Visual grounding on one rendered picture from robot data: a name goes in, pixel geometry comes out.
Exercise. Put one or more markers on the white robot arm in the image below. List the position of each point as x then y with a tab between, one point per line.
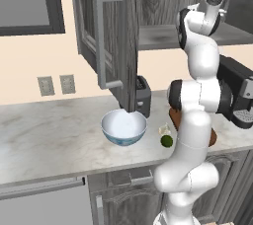
197	71

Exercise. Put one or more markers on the white and blue bowl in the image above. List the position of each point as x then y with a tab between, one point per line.
123	130

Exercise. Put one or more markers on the white garlic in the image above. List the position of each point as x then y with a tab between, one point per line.
164	129

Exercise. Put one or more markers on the brown wooden cutting board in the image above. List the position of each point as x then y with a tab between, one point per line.
174	118

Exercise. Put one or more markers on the green lime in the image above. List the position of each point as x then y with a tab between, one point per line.
166	141

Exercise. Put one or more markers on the grey wood base cabinet door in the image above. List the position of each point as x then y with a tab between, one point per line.
230	183
131	207

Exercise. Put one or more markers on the dark grey cabinet door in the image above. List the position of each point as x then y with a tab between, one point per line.
242	5

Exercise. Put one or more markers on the grey wood drawer front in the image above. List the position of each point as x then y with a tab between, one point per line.
112	178

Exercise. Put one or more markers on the black coffee machine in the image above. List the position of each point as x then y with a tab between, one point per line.
237	87

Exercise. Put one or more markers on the dark framed window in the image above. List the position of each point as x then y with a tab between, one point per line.
29	2

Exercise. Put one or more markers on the grey dishwasher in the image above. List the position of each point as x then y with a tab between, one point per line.
42	209

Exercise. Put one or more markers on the grey wall outlet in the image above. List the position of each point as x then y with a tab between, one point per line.
67	84
45	86

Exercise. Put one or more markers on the grey wood wall cabinet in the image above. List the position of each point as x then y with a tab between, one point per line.
161	2

